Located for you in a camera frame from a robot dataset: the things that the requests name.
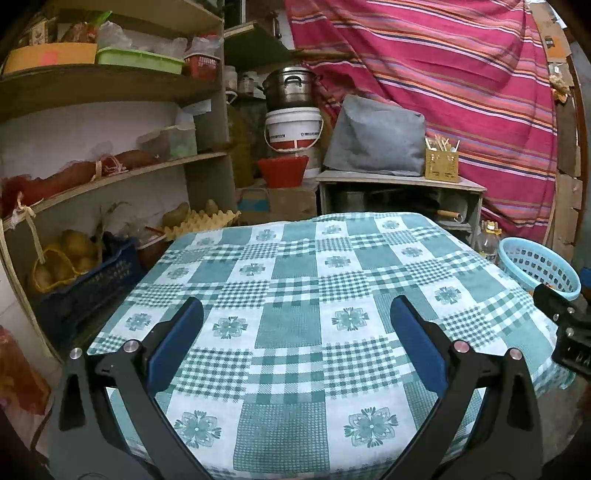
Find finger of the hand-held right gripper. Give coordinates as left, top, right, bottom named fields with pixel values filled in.
left=533, top=283, right=579, bottom=322

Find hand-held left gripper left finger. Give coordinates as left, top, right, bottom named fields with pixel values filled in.
left=48, top=296, right=217, bottom=480

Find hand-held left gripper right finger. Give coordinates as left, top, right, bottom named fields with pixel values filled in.
left=382, top=295, right=546, bottom=480

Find light blue plastic basket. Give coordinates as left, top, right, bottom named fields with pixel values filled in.
left=498, top=237, right=582, bottom=301

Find clear oil bottle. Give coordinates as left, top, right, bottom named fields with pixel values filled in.
left=475, top=220, right=502, bottom=265

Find red bowl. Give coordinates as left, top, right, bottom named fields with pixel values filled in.
left=136, top=231, right=170, bottom=269

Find dark blue plastic crate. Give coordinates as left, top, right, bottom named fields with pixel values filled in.
left=32, top=235, right=144, bottom=343

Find yellow egg tray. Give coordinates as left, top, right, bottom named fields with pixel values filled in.
left=164, top=209, right=242, bottom=241

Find green checkered tablecloth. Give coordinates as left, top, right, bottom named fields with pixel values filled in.
left=88, top=211, right=578, bottom=480

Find yellow mesh bag of potatoes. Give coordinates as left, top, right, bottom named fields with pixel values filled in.
left=30, top=229, right=100, bottom=294

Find grey cabinet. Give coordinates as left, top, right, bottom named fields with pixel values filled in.
left=316, top=170, right=488, bottom=246

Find red patterned cloth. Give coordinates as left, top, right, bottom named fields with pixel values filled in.
left=0, top=325, right=52, bottom=416

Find yellow utensil holder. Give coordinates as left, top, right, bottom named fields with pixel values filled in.
left=425, top=148, right=461, bottom=184

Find cardboard box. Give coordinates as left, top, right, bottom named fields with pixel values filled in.
left=235, top=185, right=320, bottom=225

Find red mesh bag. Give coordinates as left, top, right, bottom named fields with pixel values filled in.
left=99, top=150, right=160, bottom=179
left=0, top=159, right=100, bottom=218

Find bunch of chopsticks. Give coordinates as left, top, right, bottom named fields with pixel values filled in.
left=425, top=135, right=461, bottom=153

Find red plastic basin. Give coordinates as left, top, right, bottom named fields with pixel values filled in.
left=256, top=155, right=310, bottom=189

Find clear plastic container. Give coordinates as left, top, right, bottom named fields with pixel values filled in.
left=139, top=124, right=199, bottom=160

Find large yellow oil jug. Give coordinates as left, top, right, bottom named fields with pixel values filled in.
left=226, top=104, right=257, bottom=188

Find grey cushion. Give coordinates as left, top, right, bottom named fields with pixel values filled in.
left=323, top=95, right=427, bottom=177

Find white plastic bucket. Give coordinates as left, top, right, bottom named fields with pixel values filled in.
left=264, top=108, right=324, bottom=152

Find pink striped cloth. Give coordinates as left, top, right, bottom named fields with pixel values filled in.
left=284, top=0, right=562, bottom=246

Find wooden shelf unit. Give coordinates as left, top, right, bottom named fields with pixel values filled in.
left=0, top=0, right=250, bottom=365

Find small red basket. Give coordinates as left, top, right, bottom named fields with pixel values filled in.
left=184, top=51, right=221, bottom=82

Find steel pot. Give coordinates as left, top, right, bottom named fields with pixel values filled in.
left=262, top=67, right=322, bottom=112

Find green plastic tray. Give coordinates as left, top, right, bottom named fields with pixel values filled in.
left=95, top=46, right=187, bottom=75

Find yellow box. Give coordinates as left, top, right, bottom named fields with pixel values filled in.
left=2, top=41, right=99, bottom=75

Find white plastic bag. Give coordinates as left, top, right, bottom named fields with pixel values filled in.
left=97, top=21, right=128, bottom=49

